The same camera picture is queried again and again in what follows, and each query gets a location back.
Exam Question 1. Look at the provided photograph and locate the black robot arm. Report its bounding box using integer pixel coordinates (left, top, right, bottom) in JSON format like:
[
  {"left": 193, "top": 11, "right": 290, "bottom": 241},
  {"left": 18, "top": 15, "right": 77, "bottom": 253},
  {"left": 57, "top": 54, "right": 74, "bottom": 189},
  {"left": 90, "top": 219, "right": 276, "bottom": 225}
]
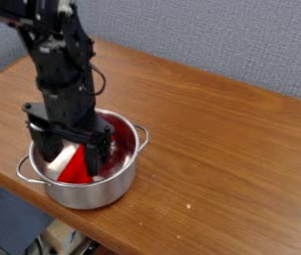
[{"left": 0, "top": 0, "right": 113, "bottom": 176}]

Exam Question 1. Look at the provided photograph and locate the red rectangular block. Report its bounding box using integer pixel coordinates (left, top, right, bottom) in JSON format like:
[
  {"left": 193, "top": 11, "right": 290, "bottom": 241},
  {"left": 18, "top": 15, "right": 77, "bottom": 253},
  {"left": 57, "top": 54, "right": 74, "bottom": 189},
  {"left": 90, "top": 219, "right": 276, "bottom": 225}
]
[{"left": 57, "top": 145, "right": 93, "bottom": 184}]

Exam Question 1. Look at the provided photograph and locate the stainless steel pot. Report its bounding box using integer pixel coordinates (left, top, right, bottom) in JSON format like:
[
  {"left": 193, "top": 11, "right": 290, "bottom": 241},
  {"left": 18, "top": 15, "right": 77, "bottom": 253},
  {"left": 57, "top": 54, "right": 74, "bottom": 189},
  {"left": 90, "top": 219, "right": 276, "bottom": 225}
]
[{"left": 15, "top": 109, "right": 149, "bottom": 210}]

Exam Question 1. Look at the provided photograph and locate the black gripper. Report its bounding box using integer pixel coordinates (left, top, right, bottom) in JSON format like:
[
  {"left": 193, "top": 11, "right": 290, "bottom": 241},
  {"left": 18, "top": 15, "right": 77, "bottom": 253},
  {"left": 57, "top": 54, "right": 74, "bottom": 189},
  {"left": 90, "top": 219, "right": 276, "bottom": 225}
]
[{"left": 22, "top": 86, "right": 114, "bottom": 176}]

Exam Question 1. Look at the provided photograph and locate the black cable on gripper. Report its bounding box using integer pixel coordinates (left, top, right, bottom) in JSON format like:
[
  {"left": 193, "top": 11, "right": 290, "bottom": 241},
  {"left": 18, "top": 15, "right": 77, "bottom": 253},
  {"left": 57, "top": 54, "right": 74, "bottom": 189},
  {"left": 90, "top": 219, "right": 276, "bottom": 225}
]
[{"left": 78, "top": 63, "right": 108, "bottom": 98}]

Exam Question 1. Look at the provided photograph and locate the beige box under table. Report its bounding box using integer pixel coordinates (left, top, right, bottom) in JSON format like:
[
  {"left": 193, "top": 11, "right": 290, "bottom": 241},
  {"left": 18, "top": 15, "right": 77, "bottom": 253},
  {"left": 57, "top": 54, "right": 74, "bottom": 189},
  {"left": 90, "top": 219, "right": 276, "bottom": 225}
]
[{"left": 41, "top": 220, "right": 88, "bottom": 255}]

